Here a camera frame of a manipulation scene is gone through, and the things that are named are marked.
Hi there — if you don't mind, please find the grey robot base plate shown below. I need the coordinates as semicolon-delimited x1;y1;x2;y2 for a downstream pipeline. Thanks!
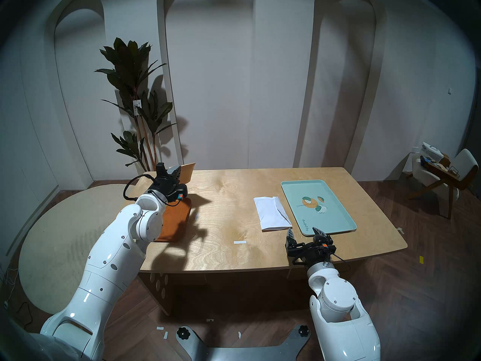
176;325;312;361

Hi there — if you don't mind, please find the orange wooden tray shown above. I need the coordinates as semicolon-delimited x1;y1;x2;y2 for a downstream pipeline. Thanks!
155;197;192;243

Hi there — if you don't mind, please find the round beige rug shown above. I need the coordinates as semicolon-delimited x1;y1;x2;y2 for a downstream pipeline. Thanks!
18;184;133;315

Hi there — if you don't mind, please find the tall green potted plant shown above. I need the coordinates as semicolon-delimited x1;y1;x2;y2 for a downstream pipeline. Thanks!
95;37;177;173

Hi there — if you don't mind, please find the white paper envelope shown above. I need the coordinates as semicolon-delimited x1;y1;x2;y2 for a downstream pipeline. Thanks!
254;196;293;232

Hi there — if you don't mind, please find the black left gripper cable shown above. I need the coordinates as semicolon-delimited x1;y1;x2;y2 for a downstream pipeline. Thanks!
123;173;156;202

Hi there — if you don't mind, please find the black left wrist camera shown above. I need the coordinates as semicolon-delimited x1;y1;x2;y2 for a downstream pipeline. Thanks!
165;184;188;207

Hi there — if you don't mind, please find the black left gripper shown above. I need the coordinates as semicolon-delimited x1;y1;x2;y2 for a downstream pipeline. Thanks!
149;162;188;205

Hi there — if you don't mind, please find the light wooden table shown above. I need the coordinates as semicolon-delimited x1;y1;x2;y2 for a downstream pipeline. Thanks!
137;167;408;315

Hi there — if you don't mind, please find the teal printed tray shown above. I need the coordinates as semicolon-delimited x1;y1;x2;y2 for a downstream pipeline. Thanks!
281;179;357;237

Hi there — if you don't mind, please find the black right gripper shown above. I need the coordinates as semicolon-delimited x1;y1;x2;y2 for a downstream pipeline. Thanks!
286;227;331;268

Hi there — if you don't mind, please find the white storage box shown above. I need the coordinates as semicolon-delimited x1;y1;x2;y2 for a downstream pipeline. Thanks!
421;142;444;161

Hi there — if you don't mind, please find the brown paper envelope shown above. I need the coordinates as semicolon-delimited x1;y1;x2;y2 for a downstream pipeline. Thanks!
180;162;196;184

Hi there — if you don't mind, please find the cream wooden armchair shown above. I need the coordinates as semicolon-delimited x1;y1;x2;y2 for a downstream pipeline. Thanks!
408;149;478;219

